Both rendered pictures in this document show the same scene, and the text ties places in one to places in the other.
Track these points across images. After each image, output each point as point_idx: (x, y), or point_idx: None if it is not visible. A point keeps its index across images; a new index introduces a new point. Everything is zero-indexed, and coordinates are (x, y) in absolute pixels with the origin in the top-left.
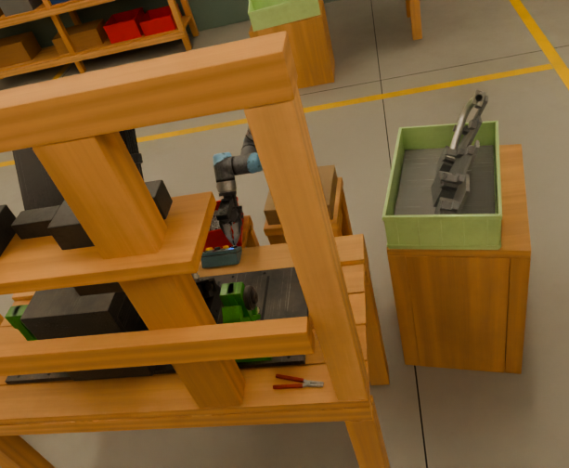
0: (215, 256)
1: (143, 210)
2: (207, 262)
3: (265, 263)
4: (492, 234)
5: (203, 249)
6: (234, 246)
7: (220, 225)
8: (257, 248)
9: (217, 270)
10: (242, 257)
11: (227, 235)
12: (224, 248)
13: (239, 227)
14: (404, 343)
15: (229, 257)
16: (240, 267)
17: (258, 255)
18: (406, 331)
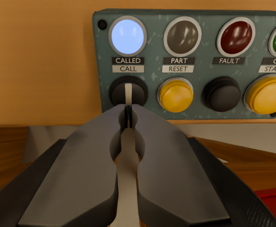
0: (217, 11)
1: None
2: (255, 11)
3: None
4: None
5: None
6: (122, 82)
7: (262, 216)
8: (30, 109)
9: (194, 1)
10: (94, 60)
11: (162, 129)
12: (183, 81)
13: (41, 168)
14: (5, 126)
15: (138, 10)
16: (93, 1)
17: (21, 60)
18: None
